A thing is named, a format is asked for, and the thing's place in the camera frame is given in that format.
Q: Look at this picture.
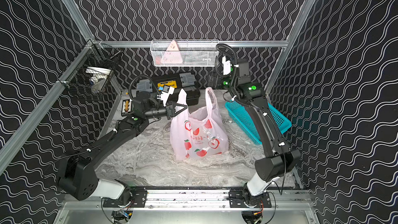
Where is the teal plastic basket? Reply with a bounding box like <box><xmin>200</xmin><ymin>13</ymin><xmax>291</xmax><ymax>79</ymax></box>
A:
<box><xmin>224</xmin><ymin>99</ymin><xmax>292</xmax><ymax>145</ymax></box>

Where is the aluminium frame post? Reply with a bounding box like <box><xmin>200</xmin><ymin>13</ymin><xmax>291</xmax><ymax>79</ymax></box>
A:
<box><xmin>61</xmin><ymin>0</ymin><xmax>95</xmax><ymax>41</ymax></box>

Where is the pink triangular card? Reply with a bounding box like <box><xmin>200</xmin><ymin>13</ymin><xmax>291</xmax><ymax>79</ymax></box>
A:
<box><xmin>161</xmin><ymin>40</ymin><xmax>183</xmax><ymax>65</ymax></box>

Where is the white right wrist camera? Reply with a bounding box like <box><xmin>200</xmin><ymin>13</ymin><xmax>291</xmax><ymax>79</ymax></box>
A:
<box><xmin>221</xmin><ymin>56</ymin><xmax>232</xmax><ymax>76</ymax></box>

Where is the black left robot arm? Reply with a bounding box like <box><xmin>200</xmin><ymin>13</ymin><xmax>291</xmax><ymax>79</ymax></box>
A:
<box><xmin>56</xmin><ymin>78</ymin><xmax>188</xmax><ymax>206</ymax></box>

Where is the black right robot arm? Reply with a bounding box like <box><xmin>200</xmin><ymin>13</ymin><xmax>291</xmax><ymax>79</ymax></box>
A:
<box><xmin>209</xmin><ymin>43</ymin><xmax>301</xmax><ymax>202</ymax></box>

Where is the black wire wall basket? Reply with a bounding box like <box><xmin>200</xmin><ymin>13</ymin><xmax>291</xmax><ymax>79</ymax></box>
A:
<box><xmin>58</xmin><ymin>44</ymin><xmax>123</xmax><ymax>102</ymax></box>

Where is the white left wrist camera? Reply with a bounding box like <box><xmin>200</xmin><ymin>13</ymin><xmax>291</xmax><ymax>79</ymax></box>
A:
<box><xmin>158</xmin><ymin>85</ymin><xmax>175</xmax><ymax>107</ymax></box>

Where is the white wire wall basket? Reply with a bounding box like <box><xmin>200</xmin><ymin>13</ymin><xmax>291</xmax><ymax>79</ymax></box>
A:
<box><xmin>150</xmin><ymin>39</ymin><xmax>219</xmax><ymax>67</ymax></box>

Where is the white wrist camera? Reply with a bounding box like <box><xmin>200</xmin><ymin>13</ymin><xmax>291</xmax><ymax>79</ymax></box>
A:
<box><xmin>221</xmin><ymin>56</ymin><xmax>232</xmax><ymax>76</ymax></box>
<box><xmin>158</xmin><ymin>85</ymin><xmax>175</xmax><ymax>107</ymax></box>

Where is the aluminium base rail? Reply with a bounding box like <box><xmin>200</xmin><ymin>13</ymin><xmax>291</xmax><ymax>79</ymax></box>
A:
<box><xmin>62</xmin><ymin>188</ymin><xmax>311</xmax><ymax>212</ymax></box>

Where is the black toolbox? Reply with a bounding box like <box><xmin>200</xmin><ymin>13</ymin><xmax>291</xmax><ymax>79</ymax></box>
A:
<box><xmin>128</xmin><ymin>72</ymin><xmax>201</xmax><ymax>106</ymax></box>

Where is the pink plastic bag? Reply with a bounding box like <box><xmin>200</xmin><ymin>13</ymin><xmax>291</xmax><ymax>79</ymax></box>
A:
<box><xmin>170</xmin><ymin>87</ymin><xmax>229</xmax><ymax>161</ymax></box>

